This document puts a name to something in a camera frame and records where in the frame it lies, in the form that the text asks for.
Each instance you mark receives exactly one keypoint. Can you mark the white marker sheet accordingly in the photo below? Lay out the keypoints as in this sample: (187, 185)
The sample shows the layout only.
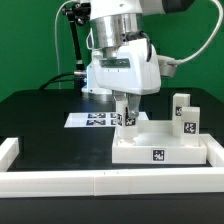
(91, 119)

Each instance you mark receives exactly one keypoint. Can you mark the white left fence wall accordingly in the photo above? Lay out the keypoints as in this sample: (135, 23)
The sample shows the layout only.
(9, 150)

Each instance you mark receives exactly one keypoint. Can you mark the white right fence wall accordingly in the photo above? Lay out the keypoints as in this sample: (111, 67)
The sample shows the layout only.
(215, 152)

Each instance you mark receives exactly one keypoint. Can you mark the white square tabletop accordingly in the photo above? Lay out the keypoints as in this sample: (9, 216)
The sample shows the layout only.
(156, 144)

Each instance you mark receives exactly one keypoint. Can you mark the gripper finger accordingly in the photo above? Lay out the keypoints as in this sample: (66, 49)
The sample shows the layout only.
(133, 108)
(120, 99)

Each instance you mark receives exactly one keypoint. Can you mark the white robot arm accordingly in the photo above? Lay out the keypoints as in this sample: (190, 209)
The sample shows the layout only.
(113, 23)

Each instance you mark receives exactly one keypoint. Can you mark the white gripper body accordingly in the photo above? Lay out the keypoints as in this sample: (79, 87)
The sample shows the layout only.
(130, 71)

